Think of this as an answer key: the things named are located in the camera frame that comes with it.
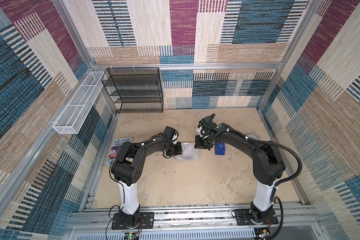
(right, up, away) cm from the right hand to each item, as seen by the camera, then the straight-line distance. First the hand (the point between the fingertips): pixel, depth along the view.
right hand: (198, 148), depth 90 cm
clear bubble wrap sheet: (-5, -3, +2) cm, 6 cm away
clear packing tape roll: (+39, +6, +11) cm, 41 cm away
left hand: (-8, -4, +6) cm, 11 cm away
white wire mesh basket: (-62, +17, -19) cm, 67 cm away
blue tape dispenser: (+14, -1, +2) cm, 14 cm away
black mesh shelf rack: (-43, +39, +19) cm, 61 cm away
